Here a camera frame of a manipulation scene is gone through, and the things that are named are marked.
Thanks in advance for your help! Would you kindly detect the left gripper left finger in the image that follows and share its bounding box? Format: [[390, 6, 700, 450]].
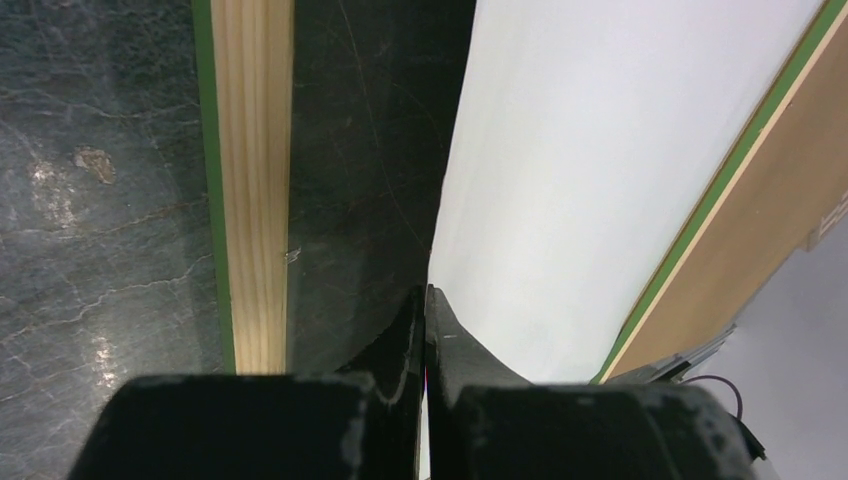
[[69, 287, 424, 479]]

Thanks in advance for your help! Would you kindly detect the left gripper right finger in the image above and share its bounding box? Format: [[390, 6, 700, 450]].
[[425, 287, 759, 479]]

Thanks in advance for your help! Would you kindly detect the brown frame backing board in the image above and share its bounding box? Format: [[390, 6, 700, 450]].
[[602, 11, 847, 380]]

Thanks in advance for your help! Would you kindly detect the light wooden picture frame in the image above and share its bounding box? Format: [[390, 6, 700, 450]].
[[190, 0, 848, 386]]

